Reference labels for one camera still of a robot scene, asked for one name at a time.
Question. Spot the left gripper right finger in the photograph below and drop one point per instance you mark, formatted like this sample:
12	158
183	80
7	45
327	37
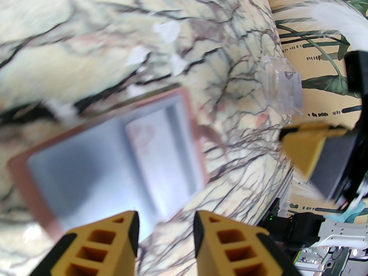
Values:
235	251

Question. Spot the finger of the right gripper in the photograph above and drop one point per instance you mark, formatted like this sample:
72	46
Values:
304	148

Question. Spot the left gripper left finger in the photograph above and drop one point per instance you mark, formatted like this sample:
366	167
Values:
97	249

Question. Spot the pink leather card holder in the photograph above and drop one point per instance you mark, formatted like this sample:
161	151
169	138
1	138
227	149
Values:
86	159

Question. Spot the white credit card red print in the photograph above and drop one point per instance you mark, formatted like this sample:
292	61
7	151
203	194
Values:
155	145

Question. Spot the grey credit card with logo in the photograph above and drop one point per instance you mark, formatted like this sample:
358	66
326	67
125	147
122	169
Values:
291	89

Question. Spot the small circuit board yellow connector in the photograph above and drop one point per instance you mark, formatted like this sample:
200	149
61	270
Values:
307	256

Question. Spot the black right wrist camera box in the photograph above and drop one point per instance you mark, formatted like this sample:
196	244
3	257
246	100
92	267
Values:
358	70

